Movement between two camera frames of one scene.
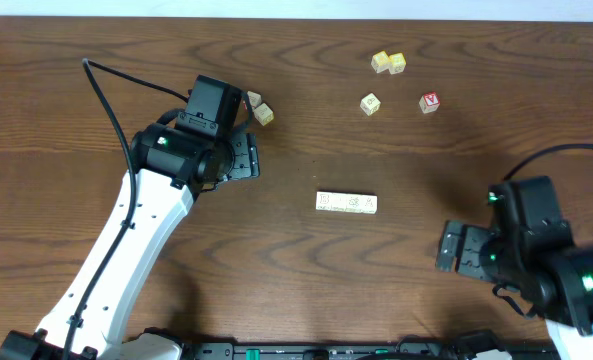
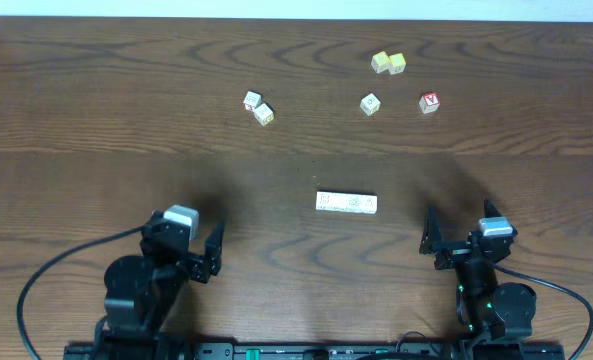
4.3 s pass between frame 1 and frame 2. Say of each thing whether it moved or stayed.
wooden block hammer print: stayed
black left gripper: moved
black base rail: stayed
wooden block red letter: stayed
